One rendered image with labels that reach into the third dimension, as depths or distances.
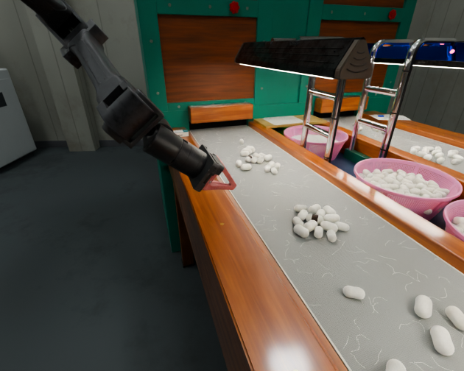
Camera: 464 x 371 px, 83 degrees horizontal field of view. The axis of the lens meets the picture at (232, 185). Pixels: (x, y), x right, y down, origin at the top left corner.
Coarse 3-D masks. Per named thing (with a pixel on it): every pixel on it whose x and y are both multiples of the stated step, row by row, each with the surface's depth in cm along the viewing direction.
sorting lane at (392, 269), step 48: (240, 144) 108; (240, 192) 72; (288, 192) 72; (336, 192) 72; (288, 240) 54; (336, 240) 54; (384, 240) 54; (336, 288) 44; (384, 288) 44; (432, 288) 44; (336, 336) 36; (384, 336) 36
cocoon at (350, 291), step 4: (344, 288) 42; (348, 288) 41; (352, 288) 41; (356, 288) 41; (360, 288) 42; (344, 292) 42; (348, 292) 41; (352, 292) 41; (356, 292) 41; (360, 292) 41; (364, 292) 41; (348, 296) 41; (352, 296) 41; (356, 296) 41; (360, 296) 41; (364, 296) 41
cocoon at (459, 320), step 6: (450, 306) 39; (450, 312) 38; (456, 312) 38; (462, 312) 38; (450, 318) 38; (456, 318) 37; (462, 318) 37; (456, 324) 37; (462, 324) 36; (462, 330) 37
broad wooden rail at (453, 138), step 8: (368, 112) 151; (376, 112) 151; (376, 120) 140; (384, 120) 135; (400, 120) 134; (408, 120) 134; (400, 128) 127; (408, 128) 124; (416, 128) 121; (424, 128) 121; (432, 128) 121; (440, 128) 121; (424, 136) 117; (432, 136) 114; (440, 136) 110; (448, 136) 110; (456, 136) 110; (456, 144) 105
